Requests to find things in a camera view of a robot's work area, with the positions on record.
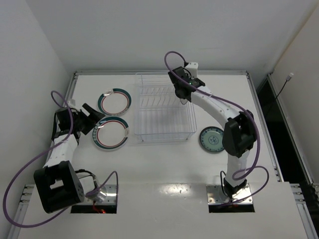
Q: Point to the blue patterned green plate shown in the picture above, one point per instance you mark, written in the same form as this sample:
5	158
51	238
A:
210	139

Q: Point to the metal base plate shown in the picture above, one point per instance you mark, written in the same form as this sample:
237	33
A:
215	196
106	196

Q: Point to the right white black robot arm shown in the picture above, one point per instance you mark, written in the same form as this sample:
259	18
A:
239	133

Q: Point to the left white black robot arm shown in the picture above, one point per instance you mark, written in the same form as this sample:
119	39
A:
57	182

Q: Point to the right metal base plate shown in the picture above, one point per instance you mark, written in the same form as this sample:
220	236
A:
215	196

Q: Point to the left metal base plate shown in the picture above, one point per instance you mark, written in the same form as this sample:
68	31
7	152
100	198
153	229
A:
106	196

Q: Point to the green red rimmed plate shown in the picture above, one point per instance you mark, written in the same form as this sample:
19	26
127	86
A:
114	102
110	133

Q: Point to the white wire dish rack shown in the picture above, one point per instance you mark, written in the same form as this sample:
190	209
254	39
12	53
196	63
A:
160	116

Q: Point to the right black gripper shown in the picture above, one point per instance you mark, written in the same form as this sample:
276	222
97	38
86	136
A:
182	92

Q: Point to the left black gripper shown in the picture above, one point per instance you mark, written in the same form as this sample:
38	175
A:
83	121

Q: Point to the black wall cable white plug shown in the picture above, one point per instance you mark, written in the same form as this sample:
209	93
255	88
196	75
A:
272	102

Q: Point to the white plate with dark rim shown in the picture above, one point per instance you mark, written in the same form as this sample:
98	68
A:
183	101

